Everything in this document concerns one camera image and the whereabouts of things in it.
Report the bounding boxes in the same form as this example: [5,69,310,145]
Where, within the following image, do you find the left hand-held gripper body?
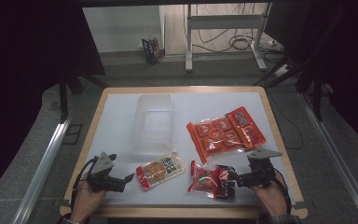
[87,151,127,193]

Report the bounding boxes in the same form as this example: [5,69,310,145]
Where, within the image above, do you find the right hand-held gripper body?
[237,147,283,189]

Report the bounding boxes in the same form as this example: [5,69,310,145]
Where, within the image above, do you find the red and black snack packet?
[187,160,238,201]

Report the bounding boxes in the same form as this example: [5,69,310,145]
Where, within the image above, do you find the orange and white snack packet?
[135,151,187,191]

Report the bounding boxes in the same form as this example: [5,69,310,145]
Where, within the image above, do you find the large red snack bag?
[186,105,268,165]

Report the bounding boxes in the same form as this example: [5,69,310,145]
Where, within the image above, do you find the clear plastic container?
[131,93,175,154]

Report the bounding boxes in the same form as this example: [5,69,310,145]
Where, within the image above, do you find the person's right hand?
[251,171,289,217]

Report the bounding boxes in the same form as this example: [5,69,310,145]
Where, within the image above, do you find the person's left hand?
[69,180,108,224]

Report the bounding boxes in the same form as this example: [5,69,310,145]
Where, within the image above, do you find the dark floor socket plate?
[62,123,84,146]

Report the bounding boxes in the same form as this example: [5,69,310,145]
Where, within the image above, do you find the black stand legs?
[57,73,108,124]

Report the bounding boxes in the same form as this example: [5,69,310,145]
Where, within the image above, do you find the black tripod legs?
[253,52,327,122]

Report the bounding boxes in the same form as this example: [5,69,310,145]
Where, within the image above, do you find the blue carton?
[141,36,162,65]

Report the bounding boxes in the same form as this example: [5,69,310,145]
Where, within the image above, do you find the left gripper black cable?
[70,157,99,210]

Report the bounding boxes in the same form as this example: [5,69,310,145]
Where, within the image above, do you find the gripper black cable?
[70,157,99,210]
[272,167,293,217]

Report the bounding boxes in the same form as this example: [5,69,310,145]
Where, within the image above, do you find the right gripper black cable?
[272,167,293,217]

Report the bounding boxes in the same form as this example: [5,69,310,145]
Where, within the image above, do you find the thin black floor cable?
[268,92,304,150]

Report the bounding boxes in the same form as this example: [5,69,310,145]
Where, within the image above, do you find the aluminium rail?
[11,119,73,224]
[297,92,358,224]

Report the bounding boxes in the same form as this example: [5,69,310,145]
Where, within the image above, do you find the black floor cables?
[192,3,273,54]

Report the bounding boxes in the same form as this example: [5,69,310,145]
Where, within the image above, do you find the white desk frame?
[185,3,273,73]

